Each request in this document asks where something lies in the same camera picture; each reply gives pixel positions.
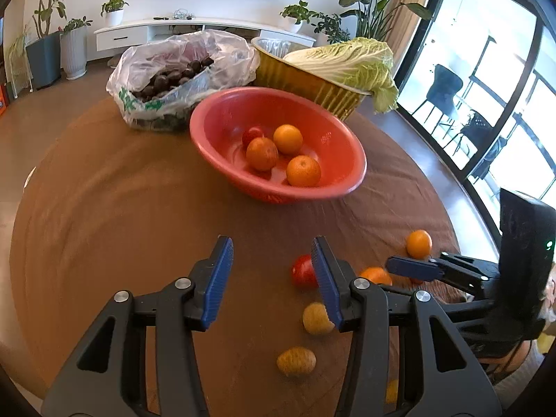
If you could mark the dark outdoor chair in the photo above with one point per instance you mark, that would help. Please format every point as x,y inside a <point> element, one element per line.
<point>443,89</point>
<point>478,128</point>

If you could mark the reddish orange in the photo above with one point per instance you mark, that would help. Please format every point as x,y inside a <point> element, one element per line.
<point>262,153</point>

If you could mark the small red tomato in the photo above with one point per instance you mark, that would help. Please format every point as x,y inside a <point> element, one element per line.
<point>302,271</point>
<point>252,133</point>

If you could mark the brown kiwi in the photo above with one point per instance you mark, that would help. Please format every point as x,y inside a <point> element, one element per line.
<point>315,318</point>
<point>296,361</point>

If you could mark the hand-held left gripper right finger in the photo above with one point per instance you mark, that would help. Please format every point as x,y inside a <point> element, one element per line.
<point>325,282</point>

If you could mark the striped beige curtain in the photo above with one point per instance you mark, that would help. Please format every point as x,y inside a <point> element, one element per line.
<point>402,26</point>

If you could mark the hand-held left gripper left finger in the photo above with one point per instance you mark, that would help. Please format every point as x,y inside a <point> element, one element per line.
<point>217,282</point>

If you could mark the orange box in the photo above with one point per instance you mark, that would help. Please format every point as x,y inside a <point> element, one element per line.
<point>2,102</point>

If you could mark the person's right forearm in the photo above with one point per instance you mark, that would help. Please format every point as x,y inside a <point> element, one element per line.
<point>519,378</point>

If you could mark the small plant white pot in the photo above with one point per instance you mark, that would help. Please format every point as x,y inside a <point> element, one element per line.
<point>295,24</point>
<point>114,17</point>

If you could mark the white television cabinet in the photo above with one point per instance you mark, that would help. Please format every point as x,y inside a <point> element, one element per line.
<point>130,37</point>

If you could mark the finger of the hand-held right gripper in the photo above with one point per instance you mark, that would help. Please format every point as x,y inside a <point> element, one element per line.
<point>412,268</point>
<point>471,312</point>

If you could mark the gold ribbed basin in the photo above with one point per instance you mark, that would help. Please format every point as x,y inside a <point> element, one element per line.
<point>304,84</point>

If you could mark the pile of dark chestnuts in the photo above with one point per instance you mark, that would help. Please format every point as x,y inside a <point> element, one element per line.
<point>173,78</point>

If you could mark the tall plant blue-grey pot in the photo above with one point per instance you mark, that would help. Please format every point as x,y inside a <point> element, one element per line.
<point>43,61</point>

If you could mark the plant in white ribbed pot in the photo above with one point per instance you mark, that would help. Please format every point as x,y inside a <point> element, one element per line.
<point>74,56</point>

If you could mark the red plastic colander bowl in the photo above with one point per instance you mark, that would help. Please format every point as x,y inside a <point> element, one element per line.
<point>217,121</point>

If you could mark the clear plastic bag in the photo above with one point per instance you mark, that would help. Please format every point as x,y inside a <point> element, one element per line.
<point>143,56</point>

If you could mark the leafy plant tall white pot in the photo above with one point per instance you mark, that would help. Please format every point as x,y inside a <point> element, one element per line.
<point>332,28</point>

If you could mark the tall plant dark pot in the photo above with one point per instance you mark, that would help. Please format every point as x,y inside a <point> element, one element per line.
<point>369,13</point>

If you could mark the napa cabbage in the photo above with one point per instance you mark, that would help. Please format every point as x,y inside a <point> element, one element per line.
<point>347,61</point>

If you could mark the brown tablecloth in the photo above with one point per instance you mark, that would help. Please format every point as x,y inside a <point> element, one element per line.
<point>130,208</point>

